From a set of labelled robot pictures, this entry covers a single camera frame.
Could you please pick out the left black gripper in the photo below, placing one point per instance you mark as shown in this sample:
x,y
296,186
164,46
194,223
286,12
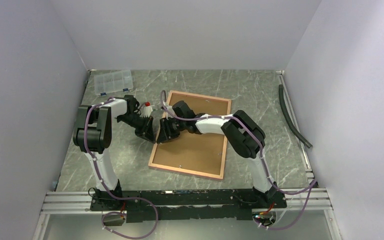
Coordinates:
x,y
146,131

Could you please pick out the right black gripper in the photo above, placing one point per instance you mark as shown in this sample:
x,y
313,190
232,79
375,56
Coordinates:
x,y
165,134

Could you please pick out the pink wooden picture frame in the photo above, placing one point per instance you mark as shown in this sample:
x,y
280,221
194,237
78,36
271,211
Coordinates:
x,y
226,139

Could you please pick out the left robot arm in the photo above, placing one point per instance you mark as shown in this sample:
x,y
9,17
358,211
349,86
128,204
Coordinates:
x,y
93,132

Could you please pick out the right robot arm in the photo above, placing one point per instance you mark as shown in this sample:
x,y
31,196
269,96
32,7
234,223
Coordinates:
x,y
244,135

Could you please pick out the clear plastic organizer box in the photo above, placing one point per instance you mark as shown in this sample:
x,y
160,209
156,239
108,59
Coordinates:
x,y
111,82

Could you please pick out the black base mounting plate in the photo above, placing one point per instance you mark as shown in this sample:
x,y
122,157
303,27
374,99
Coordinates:
x,y
148,205

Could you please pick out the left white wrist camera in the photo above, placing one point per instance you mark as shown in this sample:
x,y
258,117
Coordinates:
x,y
147,108

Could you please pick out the aluminium extrusion rail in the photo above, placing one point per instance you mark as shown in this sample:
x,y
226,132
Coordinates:
x,y
79,202

